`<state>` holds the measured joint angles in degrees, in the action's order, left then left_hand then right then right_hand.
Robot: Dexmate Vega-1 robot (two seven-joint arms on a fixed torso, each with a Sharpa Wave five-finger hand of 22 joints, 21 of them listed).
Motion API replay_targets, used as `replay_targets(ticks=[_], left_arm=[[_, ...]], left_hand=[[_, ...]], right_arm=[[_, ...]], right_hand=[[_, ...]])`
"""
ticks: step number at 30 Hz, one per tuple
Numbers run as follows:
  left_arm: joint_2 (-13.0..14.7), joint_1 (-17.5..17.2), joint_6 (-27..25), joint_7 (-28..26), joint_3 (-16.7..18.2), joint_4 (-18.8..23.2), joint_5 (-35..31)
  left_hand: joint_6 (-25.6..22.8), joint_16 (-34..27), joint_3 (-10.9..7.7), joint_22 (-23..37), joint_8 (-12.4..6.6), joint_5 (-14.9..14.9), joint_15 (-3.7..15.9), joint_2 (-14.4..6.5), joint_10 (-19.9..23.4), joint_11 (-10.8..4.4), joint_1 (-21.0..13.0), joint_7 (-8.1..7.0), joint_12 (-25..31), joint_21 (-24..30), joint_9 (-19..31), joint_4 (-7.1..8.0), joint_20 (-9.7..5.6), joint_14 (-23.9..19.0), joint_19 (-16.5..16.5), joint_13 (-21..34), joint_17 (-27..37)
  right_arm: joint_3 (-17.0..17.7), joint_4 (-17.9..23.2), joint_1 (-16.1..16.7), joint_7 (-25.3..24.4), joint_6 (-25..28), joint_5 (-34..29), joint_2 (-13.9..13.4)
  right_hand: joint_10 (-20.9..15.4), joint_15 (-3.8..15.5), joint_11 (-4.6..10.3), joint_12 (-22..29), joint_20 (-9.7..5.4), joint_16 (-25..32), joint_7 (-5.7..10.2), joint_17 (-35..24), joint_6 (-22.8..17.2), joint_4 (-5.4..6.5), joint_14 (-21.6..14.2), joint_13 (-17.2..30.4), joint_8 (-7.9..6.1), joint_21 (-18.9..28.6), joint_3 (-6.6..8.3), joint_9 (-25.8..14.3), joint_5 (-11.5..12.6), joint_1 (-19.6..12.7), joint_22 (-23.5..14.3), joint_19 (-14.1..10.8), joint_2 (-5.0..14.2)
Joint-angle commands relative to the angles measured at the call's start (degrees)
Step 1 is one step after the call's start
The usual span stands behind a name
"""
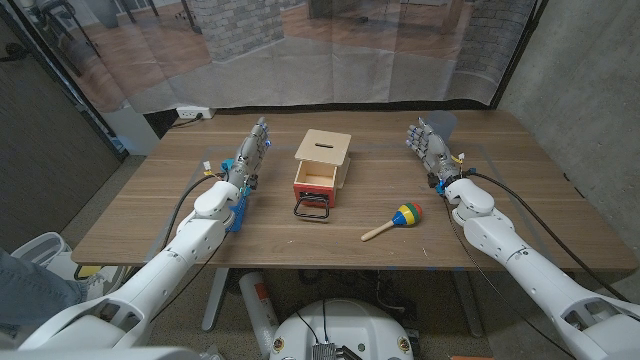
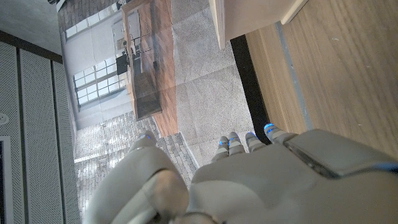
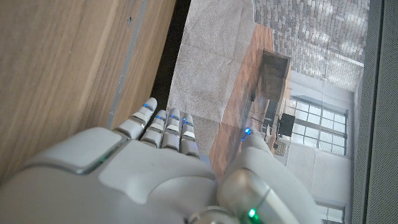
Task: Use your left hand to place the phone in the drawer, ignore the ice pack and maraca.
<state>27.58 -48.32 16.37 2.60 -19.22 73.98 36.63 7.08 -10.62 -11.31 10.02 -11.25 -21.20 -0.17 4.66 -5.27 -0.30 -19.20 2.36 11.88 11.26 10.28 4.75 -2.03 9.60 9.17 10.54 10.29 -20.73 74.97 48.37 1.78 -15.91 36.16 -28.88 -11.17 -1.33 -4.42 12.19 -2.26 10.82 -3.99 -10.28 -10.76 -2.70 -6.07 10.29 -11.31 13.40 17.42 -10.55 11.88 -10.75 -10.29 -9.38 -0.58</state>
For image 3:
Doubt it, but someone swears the printed room backdrop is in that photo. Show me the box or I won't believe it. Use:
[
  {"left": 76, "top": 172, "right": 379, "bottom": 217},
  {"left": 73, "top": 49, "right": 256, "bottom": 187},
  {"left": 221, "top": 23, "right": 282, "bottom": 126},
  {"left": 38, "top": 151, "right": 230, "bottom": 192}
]
[{"left": 166, "top": 0, "right": 371, "bottom": 224}]

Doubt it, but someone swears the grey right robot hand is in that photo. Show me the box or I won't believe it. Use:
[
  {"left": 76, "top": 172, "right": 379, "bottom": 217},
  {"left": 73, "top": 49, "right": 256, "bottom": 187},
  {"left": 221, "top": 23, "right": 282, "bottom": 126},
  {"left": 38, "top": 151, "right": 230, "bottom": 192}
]
[{"left": 0, "top": 97, "right": 325, "bottom": 224}]

